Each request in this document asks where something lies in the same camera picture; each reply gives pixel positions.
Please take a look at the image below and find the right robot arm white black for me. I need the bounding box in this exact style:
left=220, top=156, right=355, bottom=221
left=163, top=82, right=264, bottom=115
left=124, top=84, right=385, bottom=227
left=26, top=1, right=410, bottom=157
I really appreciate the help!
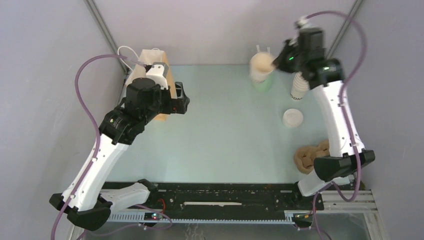
left=273, top=27, right=376, bottom=209

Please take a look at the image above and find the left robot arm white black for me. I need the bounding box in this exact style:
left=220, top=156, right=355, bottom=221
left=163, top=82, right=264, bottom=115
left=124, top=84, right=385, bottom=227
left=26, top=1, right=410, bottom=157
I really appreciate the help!
left=49, top=77, right=190, bottom=231

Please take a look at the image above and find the brown paper takeout bag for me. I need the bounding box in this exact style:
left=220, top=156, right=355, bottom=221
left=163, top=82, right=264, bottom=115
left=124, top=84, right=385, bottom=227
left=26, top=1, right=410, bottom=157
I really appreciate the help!
left=125, top=48, right=177, bottom=122

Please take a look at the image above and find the green straw holder cup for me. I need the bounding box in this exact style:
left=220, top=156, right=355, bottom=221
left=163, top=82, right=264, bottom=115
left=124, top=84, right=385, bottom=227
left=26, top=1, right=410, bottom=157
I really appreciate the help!
left=251, top=72, right=274, bottom=93

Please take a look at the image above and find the stack of white paper cups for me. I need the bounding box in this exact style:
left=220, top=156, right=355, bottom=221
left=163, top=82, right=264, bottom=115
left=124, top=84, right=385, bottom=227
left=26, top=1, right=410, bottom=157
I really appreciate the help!
left=290, top=72, right=310, bottom=101

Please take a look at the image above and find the stack of white plastic lids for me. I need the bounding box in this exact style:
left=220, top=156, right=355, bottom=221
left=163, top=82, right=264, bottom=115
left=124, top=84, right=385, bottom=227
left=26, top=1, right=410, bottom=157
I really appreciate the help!
left=282, top=108, right=304, bottom=128

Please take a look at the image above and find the brown pulp cup carrier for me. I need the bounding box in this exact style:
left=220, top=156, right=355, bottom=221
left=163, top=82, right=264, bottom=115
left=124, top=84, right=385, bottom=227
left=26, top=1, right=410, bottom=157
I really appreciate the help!
left=293, top=139, right=330, bottom=175

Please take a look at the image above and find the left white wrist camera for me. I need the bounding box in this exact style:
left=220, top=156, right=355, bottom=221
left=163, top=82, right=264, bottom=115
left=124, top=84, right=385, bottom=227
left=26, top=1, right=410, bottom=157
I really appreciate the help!
left=145, top=62, right=169, bottom=90

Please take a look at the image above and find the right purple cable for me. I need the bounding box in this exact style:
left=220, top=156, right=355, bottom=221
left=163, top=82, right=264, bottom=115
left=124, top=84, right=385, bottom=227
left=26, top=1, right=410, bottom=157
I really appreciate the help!
left=304, top=10, right=368, bottom=203

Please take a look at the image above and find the purple cable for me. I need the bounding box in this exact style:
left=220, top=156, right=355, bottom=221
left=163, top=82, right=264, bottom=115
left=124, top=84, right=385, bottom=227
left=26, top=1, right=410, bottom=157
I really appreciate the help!
left=50, top=54, right=146, bottom=240
left=304, top=10, right=368, bottom=203

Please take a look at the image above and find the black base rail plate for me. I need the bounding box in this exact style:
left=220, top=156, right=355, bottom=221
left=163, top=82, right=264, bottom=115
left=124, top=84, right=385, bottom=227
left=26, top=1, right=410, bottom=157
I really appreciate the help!
left=99, top=181, right=326, bottom=222

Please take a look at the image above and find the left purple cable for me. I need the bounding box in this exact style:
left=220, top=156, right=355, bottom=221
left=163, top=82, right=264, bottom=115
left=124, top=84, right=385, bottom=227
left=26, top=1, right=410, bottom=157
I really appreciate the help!
left=50, top=54, right=146, bottom=240

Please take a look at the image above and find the white cable duct strip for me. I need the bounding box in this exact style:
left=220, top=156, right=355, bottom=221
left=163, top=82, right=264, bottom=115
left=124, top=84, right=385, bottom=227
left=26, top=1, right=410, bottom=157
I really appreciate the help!
left=107, top=211, right=294, bottom=225

